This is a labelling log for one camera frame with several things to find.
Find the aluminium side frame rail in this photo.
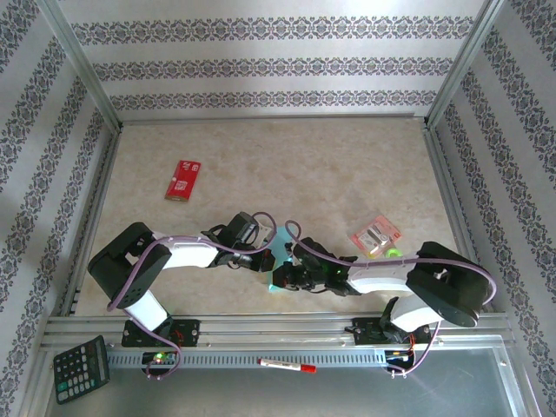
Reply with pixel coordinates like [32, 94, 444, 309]
[421, 123, 497, 314]
[59, 125, 123, 317]

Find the small circuit board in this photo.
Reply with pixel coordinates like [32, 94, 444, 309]
[142, 350, 178, 367]
[384, 348, 417, 364]

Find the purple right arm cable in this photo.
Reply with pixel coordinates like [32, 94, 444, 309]
[283, 220, 498, 378]

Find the red snack packet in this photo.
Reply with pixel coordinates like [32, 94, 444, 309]
[163, 160, 202, 203]

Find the black desk calculator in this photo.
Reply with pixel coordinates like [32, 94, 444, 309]
[52, 334, 111, 406]

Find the grey slotted cable duct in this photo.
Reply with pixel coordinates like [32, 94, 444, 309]
[105, 349, 388, 370]

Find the pink blister pack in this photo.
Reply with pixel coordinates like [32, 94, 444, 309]
[350, 215, 404, 258]

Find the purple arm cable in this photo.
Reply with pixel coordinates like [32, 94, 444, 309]
[106, 211, 278, 381]
[283, 220, 498, 378]

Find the grey metal sheet shelf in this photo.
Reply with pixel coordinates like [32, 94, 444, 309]
[43, 346, 529, 417]

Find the aluminium frame post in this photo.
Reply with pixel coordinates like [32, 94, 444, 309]
[36, 0, 124, 129]
[425, 0, 510, 129]

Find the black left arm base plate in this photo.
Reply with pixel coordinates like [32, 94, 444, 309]
[122, 318, 202, 348]

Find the light blue paper sheet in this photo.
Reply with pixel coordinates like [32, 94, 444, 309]
[267, 225, 301, 295]

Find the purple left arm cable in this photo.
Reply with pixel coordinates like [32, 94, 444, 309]
[106, 211, 278, 381]

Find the aluminium mounting rail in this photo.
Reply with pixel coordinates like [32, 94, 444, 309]
[41, 313, 517, 349]

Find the long aluminium frame rail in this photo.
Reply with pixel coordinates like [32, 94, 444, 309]
[117, 112, 429, 127]

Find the white marker with red cap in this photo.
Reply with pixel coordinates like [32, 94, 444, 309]
[256, 356, 318, 375]

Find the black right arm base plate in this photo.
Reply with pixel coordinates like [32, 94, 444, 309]
[352, 315, 433, 347]

